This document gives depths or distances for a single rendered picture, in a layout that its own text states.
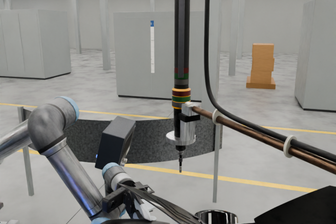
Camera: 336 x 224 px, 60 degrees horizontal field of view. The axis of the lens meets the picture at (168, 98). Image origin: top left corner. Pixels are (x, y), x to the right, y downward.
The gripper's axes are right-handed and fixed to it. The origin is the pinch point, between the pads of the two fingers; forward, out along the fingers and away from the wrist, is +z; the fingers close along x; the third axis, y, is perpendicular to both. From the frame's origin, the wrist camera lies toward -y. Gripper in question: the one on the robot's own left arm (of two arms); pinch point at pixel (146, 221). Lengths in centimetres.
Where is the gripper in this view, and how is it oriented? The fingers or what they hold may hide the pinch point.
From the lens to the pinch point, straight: 91.6
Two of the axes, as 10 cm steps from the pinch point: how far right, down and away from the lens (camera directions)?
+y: 8.5, -0.2, 5.3
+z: 5.2, 2.1, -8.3
